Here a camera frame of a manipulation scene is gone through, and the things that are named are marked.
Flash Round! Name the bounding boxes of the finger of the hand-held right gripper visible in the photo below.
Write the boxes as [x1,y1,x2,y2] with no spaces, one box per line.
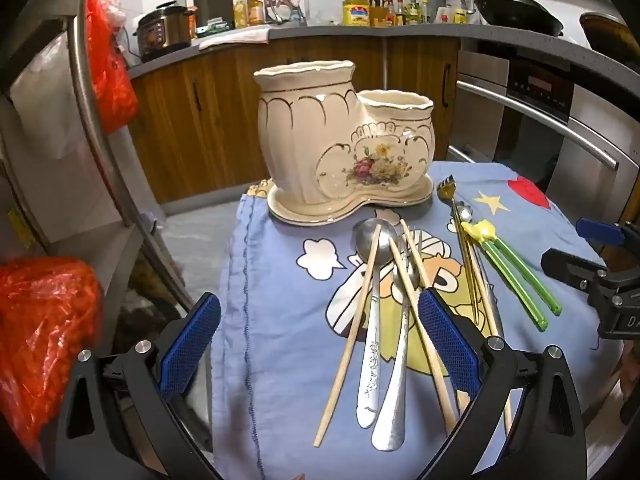
[575,217,640,251]
[541,248,608,291]

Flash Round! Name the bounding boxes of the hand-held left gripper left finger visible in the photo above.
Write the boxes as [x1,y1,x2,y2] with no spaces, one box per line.
[55,292,223,480]

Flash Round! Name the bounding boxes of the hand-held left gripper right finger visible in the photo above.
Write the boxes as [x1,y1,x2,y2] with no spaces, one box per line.
[417,287,588,480]

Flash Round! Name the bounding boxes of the wooden chopstick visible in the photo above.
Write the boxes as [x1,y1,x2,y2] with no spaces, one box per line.
[467,245,513,436]
[387,239,458,433]
[398,217,471,413]
[313,225,383,448]

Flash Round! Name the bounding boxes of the gold fork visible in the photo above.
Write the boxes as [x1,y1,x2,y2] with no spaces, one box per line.
[436,175,483,328]

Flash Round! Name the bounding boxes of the cream floral ceramic utensil holder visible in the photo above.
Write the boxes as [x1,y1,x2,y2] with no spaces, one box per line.
[252,60,436,227]

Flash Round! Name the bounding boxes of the large embossed steel spoon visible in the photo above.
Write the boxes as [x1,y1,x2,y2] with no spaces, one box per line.
[351,218,397,430]

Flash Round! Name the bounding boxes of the blue cartoon printed cloth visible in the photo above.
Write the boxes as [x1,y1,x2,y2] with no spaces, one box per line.
[210,160,626,480]

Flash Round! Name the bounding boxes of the stainless built-in oven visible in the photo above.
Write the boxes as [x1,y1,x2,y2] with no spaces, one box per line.
[447,50,640,241]

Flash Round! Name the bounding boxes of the small steel spoon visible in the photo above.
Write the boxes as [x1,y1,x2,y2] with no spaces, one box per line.
[457,202,503,341]

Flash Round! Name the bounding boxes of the crumpled red plastic bag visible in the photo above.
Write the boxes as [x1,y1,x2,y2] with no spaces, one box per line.
[0,256,104,456]

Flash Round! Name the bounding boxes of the brown wok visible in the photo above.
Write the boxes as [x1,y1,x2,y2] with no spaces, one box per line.
[580,12,640,66]

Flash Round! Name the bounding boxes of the wooden kitchen cabinets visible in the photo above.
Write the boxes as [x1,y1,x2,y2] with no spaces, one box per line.
[127,35,461,206]

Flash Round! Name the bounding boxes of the hanging red plastic bag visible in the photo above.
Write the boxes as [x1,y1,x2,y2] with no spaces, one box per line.
[85,0,140,135]

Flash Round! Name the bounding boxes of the row of sauce bottles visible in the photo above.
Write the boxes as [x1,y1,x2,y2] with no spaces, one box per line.
[385,0,433,27]

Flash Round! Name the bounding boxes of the white plastic bag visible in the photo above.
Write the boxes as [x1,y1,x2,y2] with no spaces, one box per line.
[10,35,83,161]

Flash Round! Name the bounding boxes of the white towel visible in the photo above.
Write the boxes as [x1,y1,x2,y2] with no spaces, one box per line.
[198,25,271,51]

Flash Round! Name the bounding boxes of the electric pressure cooker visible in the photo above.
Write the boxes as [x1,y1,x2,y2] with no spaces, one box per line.
[134,1,197,63]

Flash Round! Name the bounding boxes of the yellow cooking oil jug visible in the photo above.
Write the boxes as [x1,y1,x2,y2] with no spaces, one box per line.
[342,0,372,27]

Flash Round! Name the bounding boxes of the metal storage rack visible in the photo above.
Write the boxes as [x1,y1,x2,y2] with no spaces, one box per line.
[0,0,201,321]

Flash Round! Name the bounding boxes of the hammered handle steel spoon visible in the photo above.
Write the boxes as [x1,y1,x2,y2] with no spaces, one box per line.
[371,212,418,453]

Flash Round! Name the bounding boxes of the black wok with wooden handle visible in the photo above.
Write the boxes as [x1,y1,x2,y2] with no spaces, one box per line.
[427,0,566,37]

